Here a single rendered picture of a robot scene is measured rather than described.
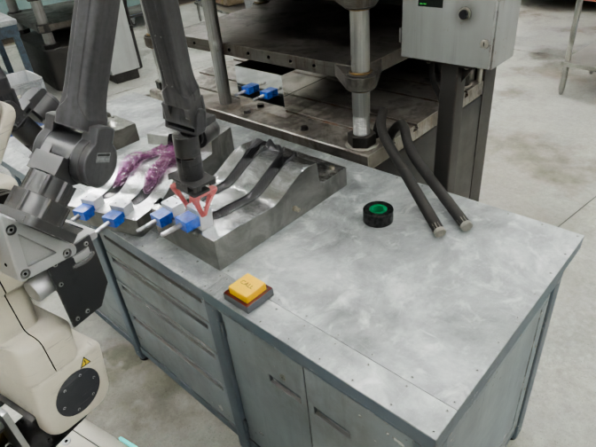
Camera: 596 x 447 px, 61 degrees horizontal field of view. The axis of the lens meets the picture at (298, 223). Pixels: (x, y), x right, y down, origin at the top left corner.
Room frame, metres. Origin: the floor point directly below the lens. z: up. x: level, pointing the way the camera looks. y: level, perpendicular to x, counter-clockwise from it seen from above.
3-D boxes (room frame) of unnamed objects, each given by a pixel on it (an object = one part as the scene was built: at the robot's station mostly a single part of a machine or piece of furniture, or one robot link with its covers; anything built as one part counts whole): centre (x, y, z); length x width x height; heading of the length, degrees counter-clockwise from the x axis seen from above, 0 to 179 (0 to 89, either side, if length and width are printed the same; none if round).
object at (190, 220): (1.02, 0.27, 0.92); 0.13 x 0.05 x 0.05; 135
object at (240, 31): (2.27, -0.12, 0.96); 1.29 x 0.83 x 0.18; 44
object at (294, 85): (2.19, -0.08, 0.87); 0.50 x 0.27 x 0.17; 134
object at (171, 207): (1.10, 0.35, 0.89); 0.13 x 0.05 x 0.05; 134
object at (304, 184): (1.24, 0.11, 0.87); 0.50 x 0.26 x 0.14; 134
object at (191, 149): (1.05, 0.22, 1.11); 0.07 x 0.06 x 0.07; 154
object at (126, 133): (1.80, 0.69, 0.84); 0.20 x 0.15 x 0.07; 134
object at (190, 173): (1.05, 0.23, 1.05); 0.10 x 0.07 x 0.07; 45
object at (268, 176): (1.24, 0.13, 0.92); 0.35 x 0.16 x 0.09; 134
